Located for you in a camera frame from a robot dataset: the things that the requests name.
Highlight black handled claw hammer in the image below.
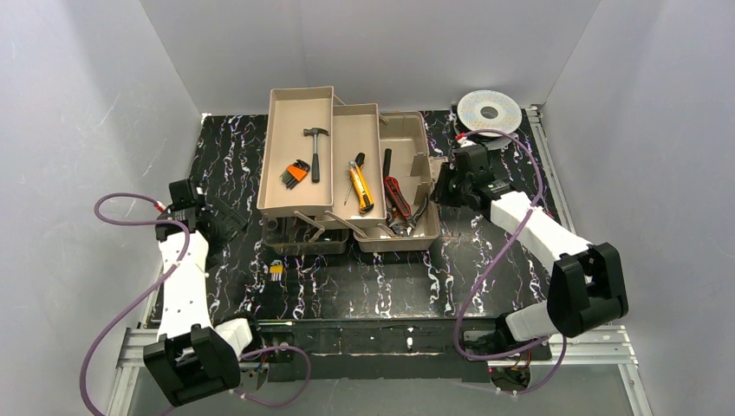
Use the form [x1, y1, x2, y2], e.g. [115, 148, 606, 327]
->
[302, 127, 329, 183]

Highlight yellow black screwdriver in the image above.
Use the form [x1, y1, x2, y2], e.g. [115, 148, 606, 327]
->
[343, 152, 367, 206]

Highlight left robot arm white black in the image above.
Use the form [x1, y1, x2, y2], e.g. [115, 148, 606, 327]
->
[143, 179, 253, 406]

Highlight orange utility knife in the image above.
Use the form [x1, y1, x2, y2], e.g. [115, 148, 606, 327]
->
[348, 161, 374, 214]

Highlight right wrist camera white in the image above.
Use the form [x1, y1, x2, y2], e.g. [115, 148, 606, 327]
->
[454, 133, 473, 150]

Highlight black handled silver pliers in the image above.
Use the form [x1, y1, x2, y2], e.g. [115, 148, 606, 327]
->
[400, 195, 429, 237]

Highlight white tape roll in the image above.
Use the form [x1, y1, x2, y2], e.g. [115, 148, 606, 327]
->
[455, 89, 523, 140]

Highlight red utility knife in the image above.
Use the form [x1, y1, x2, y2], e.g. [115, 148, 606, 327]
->
[383, 176, 412, 218]

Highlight yellow hex key set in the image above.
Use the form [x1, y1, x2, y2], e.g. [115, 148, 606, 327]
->
[269, 259, 284, 282]

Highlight orange black small tool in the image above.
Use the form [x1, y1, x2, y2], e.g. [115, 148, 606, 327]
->
[280, 159, 311, 190]

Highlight black mounting plate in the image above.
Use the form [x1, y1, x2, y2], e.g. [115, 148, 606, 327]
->
[209, 318, 552, 385]

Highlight beige plastic tool box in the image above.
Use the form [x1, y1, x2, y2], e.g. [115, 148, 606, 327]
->
[257, 86, 441, 256]

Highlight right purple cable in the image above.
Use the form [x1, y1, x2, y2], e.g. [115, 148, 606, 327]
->
[452, 128, 569, 396]

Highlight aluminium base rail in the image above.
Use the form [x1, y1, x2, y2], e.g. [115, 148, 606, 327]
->
[106, 324, 656, 416]

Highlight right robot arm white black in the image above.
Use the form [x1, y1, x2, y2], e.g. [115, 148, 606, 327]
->
[432, 145, 629, 347]

